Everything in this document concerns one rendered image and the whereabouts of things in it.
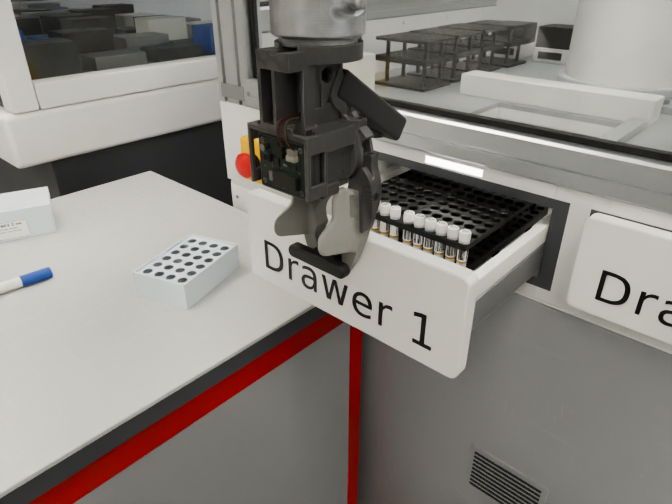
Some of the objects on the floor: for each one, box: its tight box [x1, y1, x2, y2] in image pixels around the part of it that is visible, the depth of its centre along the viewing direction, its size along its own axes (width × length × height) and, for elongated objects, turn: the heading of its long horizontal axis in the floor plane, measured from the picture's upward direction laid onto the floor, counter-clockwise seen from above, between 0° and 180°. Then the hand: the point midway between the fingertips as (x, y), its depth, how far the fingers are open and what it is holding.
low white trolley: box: [0, 171, 362, 504], centre depth 96 cm, size 58×62×76 cm
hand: (336, 252), depth 53 cm, fingers closed on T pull, 3 cm apart
